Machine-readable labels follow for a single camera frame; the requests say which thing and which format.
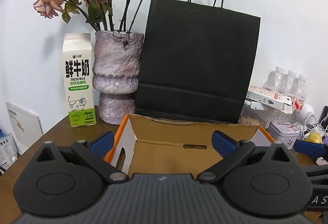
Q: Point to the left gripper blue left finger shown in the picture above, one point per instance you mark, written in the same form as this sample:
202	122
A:
101	145

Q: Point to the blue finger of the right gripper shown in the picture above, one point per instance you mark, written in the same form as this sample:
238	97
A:
310	149

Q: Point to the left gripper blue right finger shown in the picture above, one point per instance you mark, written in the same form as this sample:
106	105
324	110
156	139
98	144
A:
223	144

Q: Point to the green yellow apple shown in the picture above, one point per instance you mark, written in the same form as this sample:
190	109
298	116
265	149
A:
314	137

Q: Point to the purple tissue pack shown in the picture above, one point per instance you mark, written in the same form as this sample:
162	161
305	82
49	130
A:
325	140

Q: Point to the small decorated tin box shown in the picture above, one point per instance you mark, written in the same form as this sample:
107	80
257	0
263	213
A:
284	132

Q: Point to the white round charger device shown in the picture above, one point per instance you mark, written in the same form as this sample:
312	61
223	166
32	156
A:
305	112

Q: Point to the clear plastic food container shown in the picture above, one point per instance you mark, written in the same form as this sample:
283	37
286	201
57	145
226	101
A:
256	114

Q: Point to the red cardboard pumpkin box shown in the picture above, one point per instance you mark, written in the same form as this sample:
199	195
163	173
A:
144	145

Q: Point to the water bottle right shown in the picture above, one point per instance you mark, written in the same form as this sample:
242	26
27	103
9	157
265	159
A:
300	92

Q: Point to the water bottle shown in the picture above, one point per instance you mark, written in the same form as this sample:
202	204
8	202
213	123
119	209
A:
288	81
275	80
300	92

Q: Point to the white flat carton box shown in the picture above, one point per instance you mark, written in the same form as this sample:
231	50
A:
270	98

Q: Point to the water bottle middle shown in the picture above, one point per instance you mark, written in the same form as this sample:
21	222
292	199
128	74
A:
288	81

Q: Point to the white booklet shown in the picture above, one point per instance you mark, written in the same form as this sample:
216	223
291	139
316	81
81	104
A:
26	126

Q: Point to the water bottle left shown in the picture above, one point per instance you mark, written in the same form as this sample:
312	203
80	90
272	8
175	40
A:
275	80

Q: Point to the black paper shopping bag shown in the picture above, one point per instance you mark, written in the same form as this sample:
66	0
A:
196	62

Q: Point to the purple textured vase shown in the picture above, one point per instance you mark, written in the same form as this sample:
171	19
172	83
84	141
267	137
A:
116	69

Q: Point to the white green milk carton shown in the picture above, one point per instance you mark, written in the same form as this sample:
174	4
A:
77	58

